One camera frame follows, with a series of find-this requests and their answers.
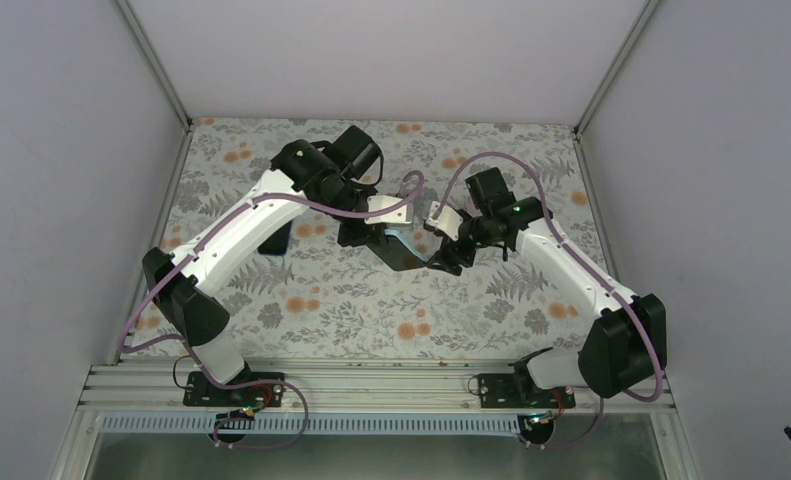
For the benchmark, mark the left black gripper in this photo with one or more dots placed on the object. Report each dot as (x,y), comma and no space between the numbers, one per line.
(347,237)

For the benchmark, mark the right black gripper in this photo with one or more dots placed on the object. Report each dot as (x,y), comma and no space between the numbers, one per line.
(449,262)

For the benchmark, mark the black phone light-blue case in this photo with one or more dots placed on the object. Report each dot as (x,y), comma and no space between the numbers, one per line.
(394,250)

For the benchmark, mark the blue phone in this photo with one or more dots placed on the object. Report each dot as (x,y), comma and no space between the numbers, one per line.
(278,243)

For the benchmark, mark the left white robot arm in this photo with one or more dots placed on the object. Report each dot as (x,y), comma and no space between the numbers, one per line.
(303,175)

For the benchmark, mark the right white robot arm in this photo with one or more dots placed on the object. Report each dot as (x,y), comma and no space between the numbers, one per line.
(626,343)

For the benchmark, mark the floral patterned table mat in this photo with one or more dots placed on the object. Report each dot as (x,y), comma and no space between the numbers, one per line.
(320,300)

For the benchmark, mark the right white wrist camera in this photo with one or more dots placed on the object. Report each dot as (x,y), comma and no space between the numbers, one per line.
(443,219)

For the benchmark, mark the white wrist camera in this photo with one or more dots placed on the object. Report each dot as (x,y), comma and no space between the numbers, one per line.
(443,219)
(386,214)

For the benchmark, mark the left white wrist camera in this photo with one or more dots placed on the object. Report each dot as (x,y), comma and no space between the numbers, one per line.
(386,214)

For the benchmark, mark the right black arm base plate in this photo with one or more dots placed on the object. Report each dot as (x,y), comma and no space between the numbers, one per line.
(501,391)

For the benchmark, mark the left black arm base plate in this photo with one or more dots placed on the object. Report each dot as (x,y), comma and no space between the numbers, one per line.
(200,392)

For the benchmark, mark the left aluminium frame post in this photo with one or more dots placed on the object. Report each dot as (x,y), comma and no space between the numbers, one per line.
(150,56)

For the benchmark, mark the aluminium frame post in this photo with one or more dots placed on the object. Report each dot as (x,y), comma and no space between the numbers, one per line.
(616,65)
(150,56)

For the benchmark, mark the aluminium front rail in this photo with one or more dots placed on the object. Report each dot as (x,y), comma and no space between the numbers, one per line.
(327,385)

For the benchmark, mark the right aluminium frame post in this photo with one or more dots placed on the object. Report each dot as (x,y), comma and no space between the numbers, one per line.
(616,65)

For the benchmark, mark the light-blue slotted cable duct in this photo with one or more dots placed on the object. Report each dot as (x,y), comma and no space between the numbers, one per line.
(315,424)

